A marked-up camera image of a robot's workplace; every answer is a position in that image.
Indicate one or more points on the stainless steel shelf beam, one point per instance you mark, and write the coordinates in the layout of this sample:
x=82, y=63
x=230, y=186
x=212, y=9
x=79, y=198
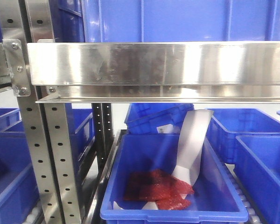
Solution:
x=194, y=72

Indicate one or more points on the perforated steel shelf post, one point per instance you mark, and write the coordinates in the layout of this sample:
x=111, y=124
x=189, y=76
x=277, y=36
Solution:
x=46, y=126

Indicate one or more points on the black perforated rear post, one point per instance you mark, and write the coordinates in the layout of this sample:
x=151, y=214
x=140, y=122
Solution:
x=102, y=118

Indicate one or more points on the blue front centre bin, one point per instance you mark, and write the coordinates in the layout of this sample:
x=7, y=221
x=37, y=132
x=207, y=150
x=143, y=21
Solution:
x=215, y=200

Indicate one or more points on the blue left bin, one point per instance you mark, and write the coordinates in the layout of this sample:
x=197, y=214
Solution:
x=25, y=169

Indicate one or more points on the blue tilted rear bin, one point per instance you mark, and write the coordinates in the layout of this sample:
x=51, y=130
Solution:
x=155, y=118

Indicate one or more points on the red mesh bag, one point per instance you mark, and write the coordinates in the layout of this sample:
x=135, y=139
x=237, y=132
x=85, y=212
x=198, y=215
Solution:
x=157, y=186

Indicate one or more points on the large blue upper bin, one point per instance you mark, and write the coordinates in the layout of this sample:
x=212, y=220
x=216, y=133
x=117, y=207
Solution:
x=181, y=20

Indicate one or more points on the blue rear right bin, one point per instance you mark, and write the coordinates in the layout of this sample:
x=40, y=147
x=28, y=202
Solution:
x=228, y=123

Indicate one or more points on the light blue round tray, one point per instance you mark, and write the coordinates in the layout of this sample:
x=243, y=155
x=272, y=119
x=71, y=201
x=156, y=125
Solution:
x=190, y=145

